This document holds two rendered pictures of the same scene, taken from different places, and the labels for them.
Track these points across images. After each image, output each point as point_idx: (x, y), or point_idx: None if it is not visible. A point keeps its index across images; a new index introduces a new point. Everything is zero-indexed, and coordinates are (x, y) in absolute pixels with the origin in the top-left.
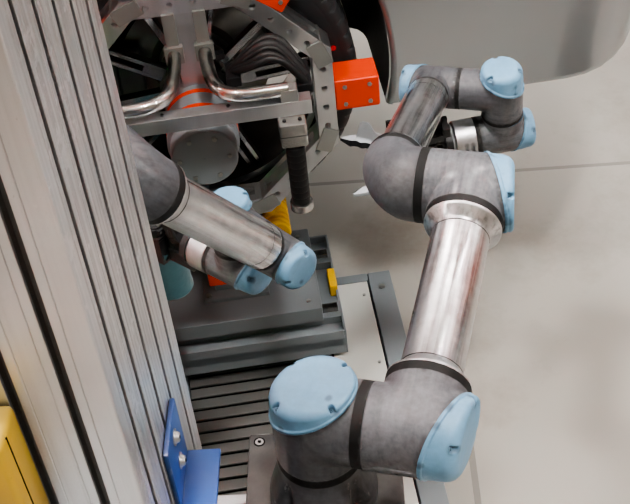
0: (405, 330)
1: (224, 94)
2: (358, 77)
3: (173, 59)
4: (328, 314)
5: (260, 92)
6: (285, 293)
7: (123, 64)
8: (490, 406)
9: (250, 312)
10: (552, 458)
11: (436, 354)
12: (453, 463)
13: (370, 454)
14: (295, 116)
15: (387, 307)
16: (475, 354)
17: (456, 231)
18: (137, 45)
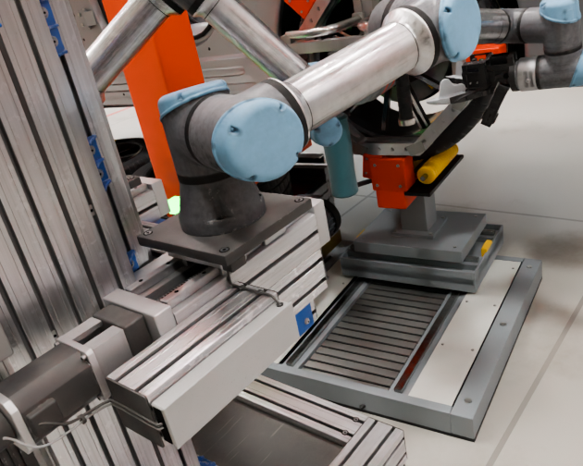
0: (537, 301)
1: (360, 25)
2: (483, 48)
3: (352, 17)
4: (469, 263)
5: None
6: (443, 240)
7: None
8: (571, 363)
9: (414, 244)
10: None
11: (288, 83)
12: (232, 144)
13: (192, 137)
14: None
15: (524, 278)
16: (582, 330)
17: (382, 28)
18: None
